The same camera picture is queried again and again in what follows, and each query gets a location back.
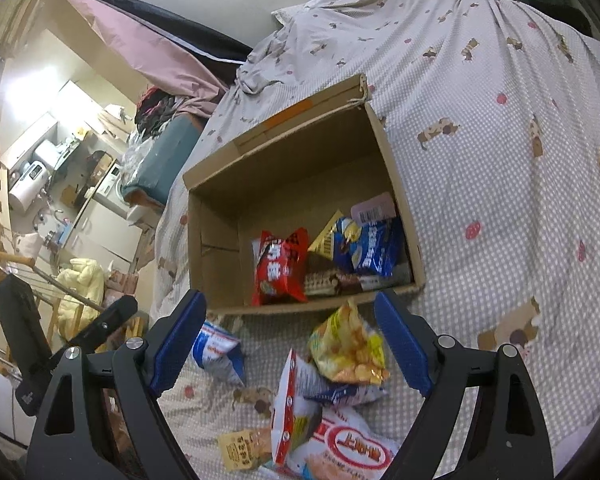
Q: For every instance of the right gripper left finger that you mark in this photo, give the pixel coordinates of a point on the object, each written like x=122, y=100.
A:
x=73, y=436

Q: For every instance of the tan cookie packet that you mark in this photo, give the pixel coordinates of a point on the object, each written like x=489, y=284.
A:
x=245, y=449

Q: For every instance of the brown cardboard box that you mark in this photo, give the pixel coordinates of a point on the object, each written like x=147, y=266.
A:
x=323, y=154

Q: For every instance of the dark blue snack bag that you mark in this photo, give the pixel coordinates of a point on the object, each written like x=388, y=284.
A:
x=377, y=250

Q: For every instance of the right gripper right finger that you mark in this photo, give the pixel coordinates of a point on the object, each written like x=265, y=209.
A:
x=507, y=437

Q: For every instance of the yellow blue striped bag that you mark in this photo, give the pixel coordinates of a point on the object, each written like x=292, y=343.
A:
x=335, y=238

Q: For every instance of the white red flakes bag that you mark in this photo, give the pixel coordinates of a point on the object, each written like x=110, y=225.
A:
x=341, y=447

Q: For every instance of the red snack bag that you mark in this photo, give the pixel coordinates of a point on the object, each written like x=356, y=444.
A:
x=280, y=268

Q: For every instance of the beige wafer bar packet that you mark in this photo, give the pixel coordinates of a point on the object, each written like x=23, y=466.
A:
x=335, y=283

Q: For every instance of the wooden drying rack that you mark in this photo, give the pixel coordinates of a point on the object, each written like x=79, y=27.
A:
x=39, y=310

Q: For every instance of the yellow cloth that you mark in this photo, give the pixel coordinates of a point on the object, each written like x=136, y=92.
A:
x=85, y=277

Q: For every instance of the pink hanging cloth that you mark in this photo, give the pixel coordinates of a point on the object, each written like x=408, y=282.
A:
x=167, y=63

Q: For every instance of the yellow chip bag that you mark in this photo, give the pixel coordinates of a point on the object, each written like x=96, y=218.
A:
x=345, y=349

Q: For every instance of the pile of clothes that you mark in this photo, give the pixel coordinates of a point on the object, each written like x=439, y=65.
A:
x=154, y=108

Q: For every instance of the blue white snack bag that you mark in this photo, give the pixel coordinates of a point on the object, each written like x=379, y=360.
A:
x=219, y=353

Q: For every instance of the patterned bed duvet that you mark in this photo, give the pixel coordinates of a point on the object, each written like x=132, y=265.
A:
x=492, y=110

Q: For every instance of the white washing machine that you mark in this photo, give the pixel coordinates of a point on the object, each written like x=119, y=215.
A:
x=109, y=191

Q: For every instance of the pink snack packet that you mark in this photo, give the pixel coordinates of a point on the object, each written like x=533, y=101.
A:
x=378, y=208

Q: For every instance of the white red pompom bag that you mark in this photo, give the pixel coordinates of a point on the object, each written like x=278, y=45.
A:
x=301, y=393

